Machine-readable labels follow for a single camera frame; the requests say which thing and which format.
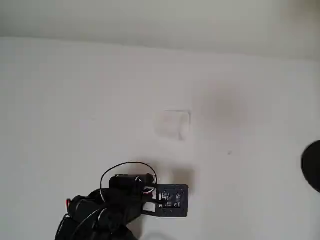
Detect small translucent plastic cup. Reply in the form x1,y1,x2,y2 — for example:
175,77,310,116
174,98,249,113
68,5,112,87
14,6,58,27
154,109,192,141

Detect black round object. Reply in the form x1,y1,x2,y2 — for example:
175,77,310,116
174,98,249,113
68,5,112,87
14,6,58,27
300,139,320,194

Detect thin black cable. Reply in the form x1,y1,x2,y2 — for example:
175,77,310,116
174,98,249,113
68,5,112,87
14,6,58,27
99,161,159,202

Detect black camera circuit board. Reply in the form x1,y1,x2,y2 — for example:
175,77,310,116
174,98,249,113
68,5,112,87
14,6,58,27
155,184,190,219

